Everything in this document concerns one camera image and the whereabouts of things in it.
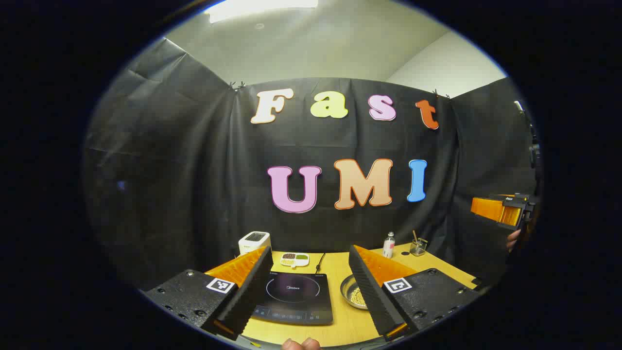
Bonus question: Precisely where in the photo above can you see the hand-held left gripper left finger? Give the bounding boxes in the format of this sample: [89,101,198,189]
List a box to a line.
[141,245,274,341]

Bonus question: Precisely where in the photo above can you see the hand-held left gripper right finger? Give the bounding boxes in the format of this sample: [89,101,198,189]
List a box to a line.
[348,245,482,342]

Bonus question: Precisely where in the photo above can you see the steel pot with beans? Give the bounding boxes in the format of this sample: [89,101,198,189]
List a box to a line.
[340,274,370,310]

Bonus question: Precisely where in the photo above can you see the black induction cooktop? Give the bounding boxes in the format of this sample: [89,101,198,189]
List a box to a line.
[250,271,334,325]

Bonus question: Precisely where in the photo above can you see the white toaster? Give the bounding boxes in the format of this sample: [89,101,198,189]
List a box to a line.
[238,231,272,256]

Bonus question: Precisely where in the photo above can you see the white divided dish of beans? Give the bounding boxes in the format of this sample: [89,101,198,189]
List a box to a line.
[279,252,310,268]

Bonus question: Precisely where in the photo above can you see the glass jar with stick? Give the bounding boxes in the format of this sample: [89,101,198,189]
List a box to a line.
[410,230,428,257]

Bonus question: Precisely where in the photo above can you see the black backdrop cloth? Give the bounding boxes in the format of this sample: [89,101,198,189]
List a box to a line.
[83,38,537,292]

